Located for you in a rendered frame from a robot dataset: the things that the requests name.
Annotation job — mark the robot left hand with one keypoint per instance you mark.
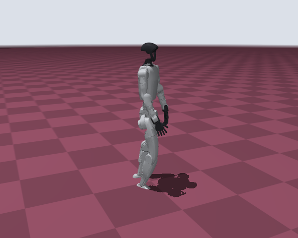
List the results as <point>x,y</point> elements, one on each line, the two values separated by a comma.
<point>165,115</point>

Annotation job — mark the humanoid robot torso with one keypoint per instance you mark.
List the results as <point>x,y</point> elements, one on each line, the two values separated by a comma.
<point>152,85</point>

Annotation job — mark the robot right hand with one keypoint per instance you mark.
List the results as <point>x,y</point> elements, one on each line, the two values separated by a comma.
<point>159,127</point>

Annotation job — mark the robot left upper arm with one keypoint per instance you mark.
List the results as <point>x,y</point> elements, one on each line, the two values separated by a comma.
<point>160,87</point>

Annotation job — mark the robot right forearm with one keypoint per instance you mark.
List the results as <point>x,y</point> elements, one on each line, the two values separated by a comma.
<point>149,107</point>

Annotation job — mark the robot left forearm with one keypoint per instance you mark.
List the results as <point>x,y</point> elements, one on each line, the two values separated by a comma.
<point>162,99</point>

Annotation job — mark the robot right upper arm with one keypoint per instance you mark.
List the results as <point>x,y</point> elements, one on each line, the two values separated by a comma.
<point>143,75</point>

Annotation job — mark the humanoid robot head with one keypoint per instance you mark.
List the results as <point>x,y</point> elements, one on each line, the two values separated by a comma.
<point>149,48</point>

